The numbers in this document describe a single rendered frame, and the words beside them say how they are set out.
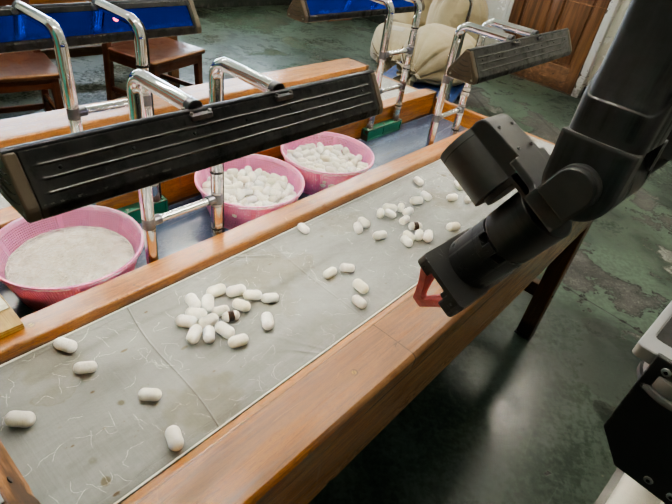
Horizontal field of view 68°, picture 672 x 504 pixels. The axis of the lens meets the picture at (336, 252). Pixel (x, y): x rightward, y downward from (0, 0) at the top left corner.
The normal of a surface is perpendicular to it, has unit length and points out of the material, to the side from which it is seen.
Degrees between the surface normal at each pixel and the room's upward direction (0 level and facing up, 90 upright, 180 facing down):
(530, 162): 28
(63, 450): 0
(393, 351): 0
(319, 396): 0
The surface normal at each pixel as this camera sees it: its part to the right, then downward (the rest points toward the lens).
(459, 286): 0.44, -0.47
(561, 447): 0.13, -0.80
